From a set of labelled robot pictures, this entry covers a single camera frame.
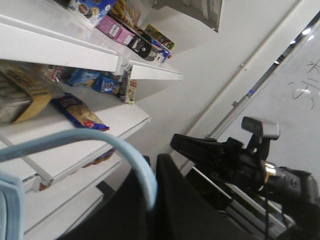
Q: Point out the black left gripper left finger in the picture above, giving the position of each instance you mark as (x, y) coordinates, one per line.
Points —
(123, 217)

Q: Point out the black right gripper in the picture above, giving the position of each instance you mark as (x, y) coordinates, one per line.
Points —
(231, 163)

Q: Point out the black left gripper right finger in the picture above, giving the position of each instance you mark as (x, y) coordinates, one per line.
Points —
(182, 214)

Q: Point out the light blue plastic basket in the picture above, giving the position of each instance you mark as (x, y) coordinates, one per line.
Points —
(60, 174)

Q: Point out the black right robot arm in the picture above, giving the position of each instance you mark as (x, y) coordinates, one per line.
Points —
(295, 190)

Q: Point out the white metal shelving unit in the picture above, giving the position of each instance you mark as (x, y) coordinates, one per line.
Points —
(39, 31)

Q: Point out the orange rice cracker bag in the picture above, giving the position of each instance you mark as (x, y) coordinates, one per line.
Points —
(128, 88)

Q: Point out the white rolling whiteboard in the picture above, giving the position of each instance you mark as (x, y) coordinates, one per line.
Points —
(291, 98)

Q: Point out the blue red cracker bag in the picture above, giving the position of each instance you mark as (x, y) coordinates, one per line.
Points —
(76, 111)

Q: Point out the black snack box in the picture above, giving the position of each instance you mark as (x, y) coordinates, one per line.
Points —
(133, 40)

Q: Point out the pink snack box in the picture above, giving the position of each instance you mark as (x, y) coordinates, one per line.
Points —
(115, 30)

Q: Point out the clear box yellow sleeve biscuits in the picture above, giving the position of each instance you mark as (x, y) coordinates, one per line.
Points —
(22, 97)

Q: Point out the blue cookie cup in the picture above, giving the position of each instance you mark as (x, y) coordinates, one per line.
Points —
(90, 12)

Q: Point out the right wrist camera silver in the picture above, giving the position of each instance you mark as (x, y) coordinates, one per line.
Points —
(262, 128)

